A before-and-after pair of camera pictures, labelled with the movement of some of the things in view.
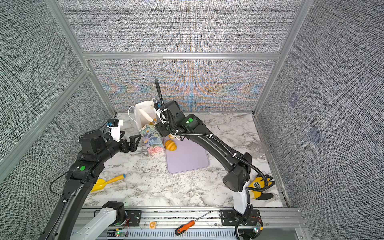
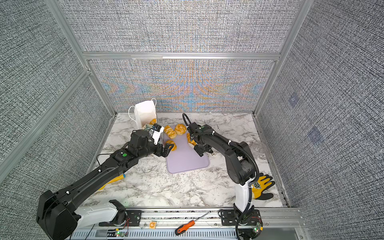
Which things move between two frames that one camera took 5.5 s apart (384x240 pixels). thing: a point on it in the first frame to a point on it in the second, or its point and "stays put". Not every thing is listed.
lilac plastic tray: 188,156 stays put
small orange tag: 152,225 stays put
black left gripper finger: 133,144 to 165,152
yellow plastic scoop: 100,183 stays put
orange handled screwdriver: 181,228 stays put
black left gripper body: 123,146 to 158,150
